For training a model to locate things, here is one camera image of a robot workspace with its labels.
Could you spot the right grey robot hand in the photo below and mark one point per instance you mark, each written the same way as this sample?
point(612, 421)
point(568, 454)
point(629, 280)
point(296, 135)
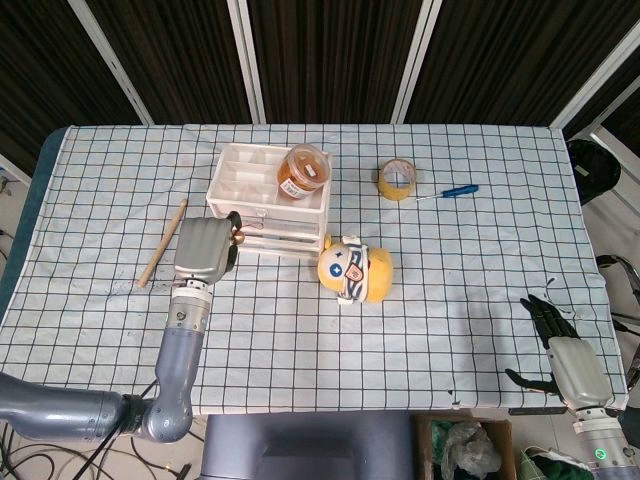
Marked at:
point(575, 362)

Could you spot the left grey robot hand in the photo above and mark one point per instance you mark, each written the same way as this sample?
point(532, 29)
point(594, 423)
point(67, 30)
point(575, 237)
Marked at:
point(200, 246)

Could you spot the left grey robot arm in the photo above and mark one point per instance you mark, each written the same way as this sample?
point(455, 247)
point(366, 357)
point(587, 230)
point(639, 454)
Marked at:
point(150, 380)

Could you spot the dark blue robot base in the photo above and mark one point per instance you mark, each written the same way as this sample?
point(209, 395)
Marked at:
point(305, 447)

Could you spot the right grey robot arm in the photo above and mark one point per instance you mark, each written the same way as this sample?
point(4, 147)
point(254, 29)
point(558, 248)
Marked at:
point(602, 442)

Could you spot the white plastic drawer organizer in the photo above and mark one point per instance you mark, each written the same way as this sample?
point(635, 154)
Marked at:
point(260, 200)

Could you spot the wooden stick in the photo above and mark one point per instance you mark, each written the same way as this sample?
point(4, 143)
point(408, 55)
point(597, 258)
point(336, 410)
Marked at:
point(163, 242)

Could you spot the green plastic bag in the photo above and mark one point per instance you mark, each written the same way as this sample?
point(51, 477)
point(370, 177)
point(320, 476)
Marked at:
point(555, 465)

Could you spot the clear jar with orange contents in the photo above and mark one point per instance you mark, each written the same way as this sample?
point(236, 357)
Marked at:
point(303, 171)

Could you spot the cardboard box with trash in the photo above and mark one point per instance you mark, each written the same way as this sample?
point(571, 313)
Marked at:
point(465, 445)

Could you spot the yellow duck plush toy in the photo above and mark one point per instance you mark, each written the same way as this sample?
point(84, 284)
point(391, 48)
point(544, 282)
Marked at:
point(356, 270)

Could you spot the white checkered tablecloth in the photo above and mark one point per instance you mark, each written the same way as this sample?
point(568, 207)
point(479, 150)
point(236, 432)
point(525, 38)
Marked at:
point(350, 325)

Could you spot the black trash bin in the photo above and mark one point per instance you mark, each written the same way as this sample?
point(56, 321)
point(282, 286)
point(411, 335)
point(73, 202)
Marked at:
point(592, 167)

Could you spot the yellow tape roll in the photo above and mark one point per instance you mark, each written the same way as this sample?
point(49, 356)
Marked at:
point(396, 178)

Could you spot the metal chair frame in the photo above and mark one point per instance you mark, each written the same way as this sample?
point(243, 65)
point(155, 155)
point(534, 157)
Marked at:
point(625, 295)

